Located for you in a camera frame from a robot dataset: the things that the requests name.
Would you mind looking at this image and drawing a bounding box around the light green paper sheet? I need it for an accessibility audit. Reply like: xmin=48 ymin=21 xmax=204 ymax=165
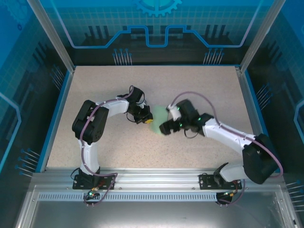
xmin=149 ymin=104 xmax=170 ymax=136

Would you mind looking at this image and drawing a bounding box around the blue table edge strip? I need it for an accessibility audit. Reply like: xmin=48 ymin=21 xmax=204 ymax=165
xmin=242 ymin=70 xmax=281 ymax=173
xmin=35 ymin=70 xmax=73 ymax=173

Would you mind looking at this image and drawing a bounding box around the steel tray panel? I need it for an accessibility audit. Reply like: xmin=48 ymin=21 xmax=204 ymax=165
xmin=13 ymin=185 xmax=304 ymax=228

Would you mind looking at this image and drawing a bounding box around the blue printed side panel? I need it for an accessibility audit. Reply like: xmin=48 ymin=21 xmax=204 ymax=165
xmin=247 ymin=0 xmax=304 ymax=190
xmin=0 ymin=0 xmax=72 ymax=228

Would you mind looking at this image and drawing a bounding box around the blue printed gear panel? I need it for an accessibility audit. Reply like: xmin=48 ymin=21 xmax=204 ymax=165
xmin=44 ymin=0 xmax=271 ymax=66

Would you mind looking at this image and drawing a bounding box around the long aluminium base rail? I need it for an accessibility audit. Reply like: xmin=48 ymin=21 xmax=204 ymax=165
xmin=31 ymin=167 xmax=287 ymax=190

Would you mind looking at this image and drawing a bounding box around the aluminium side rail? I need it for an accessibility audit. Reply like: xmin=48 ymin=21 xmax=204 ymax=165
xmin=234 ymin=66 xmax=272 ymax=172

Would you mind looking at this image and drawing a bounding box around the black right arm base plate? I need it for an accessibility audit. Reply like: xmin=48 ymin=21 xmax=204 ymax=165
xmin=199 ymin=172 xmax=243 ymax=190

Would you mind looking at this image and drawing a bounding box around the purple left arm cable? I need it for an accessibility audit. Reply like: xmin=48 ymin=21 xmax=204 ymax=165
xmin=79 ymin=85 xmax=135 ymax=206

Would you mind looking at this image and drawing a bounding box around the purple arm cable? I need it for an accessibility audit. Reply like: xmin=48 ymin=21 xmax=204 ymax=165
xmin=169 ymin=91 xmax=284 ymax=206
xmin=79 ymin=85 xmax=135 ymax=206

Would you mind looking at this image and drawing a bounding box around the slotted grey cable duct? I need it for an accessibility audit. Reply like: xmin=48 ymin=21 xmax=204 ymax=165
xmin=37 ymin=192 xmax=275 ymax=202

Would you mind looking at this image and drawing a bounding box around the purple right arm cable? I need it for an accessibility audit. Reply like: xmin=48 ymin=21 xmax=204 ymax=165
xmin=169 ymin=91 xmax=284 ymax=206

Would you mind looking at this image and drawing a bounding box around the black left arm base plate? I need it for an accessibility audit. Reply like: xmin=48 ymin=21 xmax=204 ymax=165
xmin=72 ymin=174 xmax=119 ymax=190

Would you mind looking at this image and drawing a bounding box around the aluminium frame post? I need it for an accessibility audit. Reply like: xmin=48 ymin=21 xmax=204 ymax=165
xmin=239 ymin=0 xmax=287 ymax=73
xmin=26 ymin=0 xmax=76 ymax=73

